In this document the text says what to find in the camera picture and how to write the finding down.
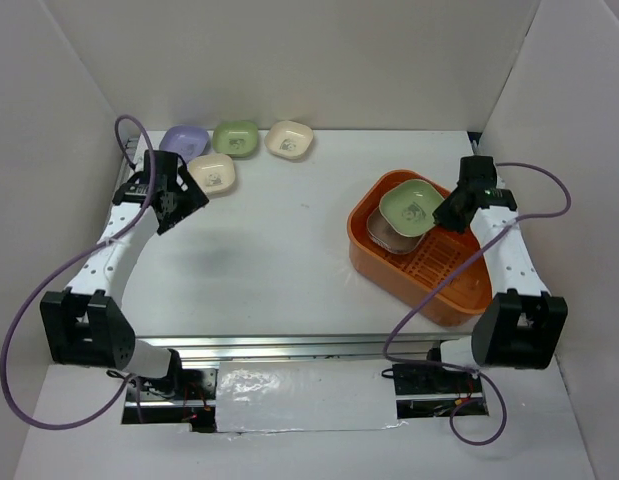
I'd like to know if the cream plate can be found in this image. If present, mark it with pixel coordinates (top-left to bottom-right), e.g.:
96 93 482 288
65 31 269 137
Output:
187 153 237 196
264 120 314 160

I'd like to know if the green plate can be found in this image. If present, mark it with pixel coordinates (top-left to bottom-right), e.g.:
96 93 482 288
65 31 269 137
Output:
378 179 444 238
212 120 259 158

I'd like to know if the brown plate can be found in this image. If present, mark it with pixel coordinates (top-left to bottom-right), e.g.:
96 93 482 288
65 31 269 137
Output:
366 208 424 255

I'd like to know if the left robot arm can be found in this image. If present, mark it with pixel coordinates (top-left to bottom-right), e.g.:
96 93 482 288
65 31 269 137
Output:
40 151 209 399

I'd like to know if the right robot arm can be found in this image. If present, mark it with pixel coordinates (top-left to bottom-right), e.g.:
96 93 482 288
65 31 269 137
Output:
424 155 571 392

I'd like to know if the orange plastic bin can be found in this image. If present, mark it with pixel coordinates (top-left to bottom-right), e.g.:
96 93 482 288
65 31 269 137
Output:
347 170 492 327

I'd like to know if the purple plate back left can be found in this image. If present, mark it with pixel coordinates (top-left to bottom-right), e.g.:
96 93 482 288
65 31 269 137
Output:
159 125 210 163

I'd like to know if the green plate back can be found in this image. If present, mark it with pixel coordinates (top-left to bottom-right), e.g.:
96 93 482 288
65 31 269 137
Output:
212 120 259 158

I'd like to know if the white foil cover sheet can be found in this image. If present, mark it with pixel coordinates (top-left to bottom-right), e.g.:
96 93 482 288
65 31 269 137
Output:
215 360 400 433

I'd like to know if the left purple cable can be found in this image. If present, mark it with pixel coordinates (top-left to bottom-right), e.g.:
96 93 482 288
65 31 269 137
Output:
0 114 155 431

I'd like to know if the aluminium rail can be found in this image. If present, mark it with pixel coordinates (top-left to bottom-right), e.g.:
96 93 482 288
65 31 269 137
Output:
133 333 470 364

